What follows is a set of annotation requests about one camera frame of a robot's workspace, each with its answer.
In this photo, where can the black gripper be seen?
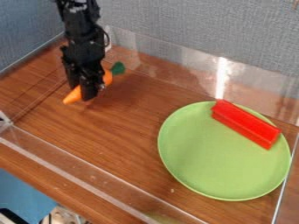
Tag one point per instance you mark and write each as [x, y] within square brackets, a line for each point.
[82, 56]

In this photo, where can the orange toy carrot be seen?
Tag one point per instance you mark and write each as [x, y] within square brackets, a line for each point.
[114, 71]

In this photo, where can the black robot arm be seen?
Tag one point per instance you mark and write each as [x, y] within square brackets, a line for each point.
[79, 15]

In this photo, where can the green plate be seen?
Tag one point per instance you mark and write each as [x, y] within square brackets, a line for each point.
[214, 161]

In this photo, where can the red rectangular block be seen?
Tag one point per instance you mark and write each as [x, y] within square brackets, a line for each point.
[251, 127]

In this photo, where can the clear acrylic enclosure wall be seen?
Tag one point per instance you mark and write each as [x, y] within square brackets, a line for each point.
[90, 154]

